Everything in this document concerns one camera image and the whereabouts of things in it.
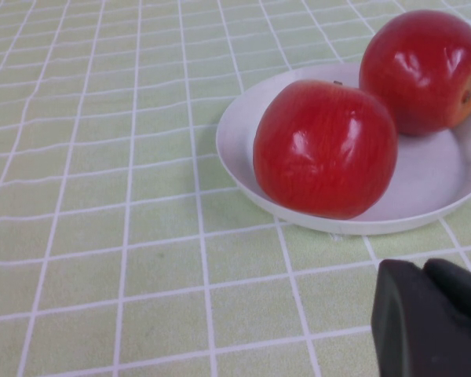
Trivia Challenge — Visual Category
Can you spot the white round plate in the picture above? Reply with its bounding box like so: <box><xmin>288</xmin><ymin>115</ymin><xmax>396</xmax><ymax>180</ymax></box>
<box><xmin>215</xmin><ymin>62</ymin><xmax>471</xmax><ymax>236</ymax></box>

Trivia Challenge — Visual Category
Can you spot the green checked tablecloth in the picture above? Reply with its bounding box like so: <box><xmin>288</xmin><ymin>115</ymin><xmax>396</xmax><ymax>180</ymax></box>
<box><xmin>0</xmin><ymin>0</ymin><xmax>471</xmax><ymax>377</ymax></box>

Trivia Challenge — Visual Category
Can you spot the red apple with short stem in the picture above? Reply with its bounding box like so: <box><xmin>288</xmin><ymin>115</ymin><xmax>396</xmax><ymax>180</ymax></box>
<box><xmin>253</xmin><ymin>79</ymin><xmax>400</xmax><ymax>221</ymax></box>

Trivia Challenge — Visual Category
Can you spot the red apple with orange base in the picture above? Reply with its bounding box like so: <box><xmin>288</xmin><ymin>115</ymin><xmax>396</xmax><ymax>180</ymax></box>
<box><xmin>359</xmin><ymin>9</ymin><xmax>471</xmax><ymax>137</ymax></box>

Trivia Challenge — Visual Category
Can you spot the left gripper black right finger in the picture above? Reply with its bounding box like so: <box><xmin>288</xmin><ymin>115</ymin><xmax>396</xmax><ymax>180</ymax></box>
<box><xmin>423</xmin><ymin>258</ymin><xmax>471</xmax><ymax>337</ymax></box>

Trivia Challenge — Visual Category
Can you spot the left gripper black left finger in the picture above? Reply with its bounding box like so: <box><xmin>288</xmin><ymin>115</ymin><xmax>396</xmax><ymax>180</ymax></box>
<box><xmin>371</xmin><ymin>258</ymin><xmax>471</xmax><ymax>377</ymax></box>

